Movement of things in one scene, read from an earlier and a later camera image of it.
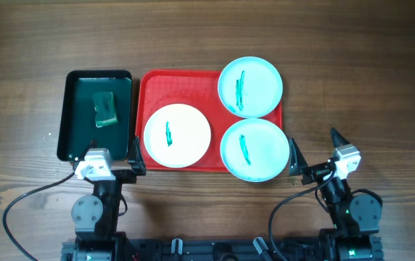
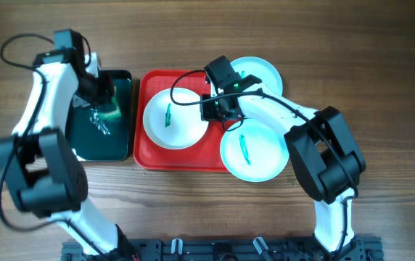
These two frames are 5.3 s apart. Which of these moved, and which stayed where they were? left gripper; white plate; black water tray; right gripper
Moved: white plate; right gripper; left gripper
Stayed: black water tray
